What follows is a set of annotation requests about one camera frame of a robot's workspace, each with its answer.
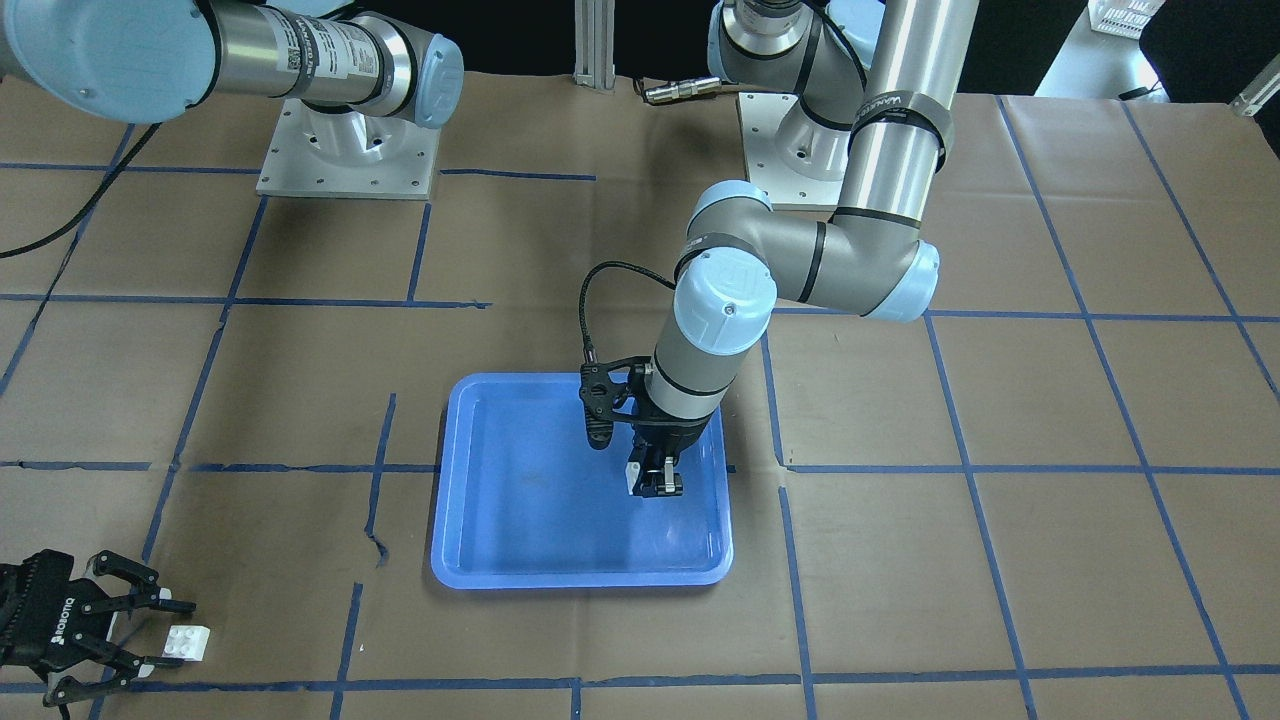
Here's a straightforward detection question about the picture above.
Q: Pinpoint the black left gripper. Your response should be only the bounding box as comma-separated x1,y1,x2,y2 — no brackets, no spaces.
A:
632,415,710,496

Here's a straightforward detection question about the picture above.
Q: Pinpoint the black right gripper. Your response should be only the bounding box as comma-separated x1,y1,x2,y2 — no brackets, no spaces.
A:
0,550,197,708

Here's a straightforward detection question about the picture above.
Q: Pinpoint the white block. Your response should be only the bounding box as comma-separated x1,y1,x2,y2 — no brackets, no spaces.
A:
163,624,212,662
625,461,644,497

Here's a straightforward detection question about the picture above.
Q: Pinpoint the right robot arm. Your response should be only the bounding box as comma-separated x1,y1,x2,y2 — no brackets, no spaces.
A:
3,1,465,717

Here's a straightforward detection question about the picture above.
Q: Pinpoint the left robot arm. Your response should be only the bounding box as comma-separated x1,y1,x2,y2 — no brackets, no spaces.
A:
628,1,978,497

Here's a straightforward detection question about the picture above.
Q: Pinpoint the blue plastic tray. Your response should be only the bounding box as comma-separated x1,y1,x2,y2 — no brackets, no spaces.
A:
430,373,733,591

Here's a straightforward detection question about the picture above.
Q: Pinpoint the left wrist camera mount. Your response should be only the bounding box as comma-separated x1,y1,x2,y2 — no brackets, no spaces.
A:
579,351,657,451

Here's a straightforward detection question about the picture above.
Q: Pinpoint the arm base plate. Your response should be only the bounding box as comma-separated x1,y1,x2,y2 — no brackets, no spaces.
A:
739,91,850,211
256,99,442,200

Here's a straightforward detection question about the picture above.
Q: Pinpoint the silver cable connector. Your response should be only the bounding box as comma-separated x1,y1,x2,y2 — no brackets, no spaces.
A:
634,76,723,106

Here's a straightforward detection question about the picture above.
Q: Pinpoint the aluminium frame post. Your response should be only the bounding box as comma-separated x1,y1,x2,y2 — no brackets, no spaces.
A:
572,0,616,94

